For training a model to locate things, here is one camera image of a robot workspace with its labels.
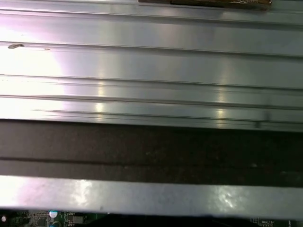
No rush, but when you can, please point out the black open PC case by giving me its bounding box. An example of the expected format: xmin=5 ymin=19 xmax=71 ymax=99
xmin=0 ymin=119 xmax=303 ymax=218

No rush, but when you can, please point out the green motherboard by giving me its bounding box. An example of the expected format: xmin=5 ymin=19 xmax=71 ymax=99
xmin=0 ymin=208 xmax=303 ymax=227

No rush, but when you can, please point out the brown square base plate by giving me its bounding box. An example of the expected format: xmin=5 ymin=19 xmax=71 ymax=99
xmin=138 ymin=0 xmax=273 ymax=10

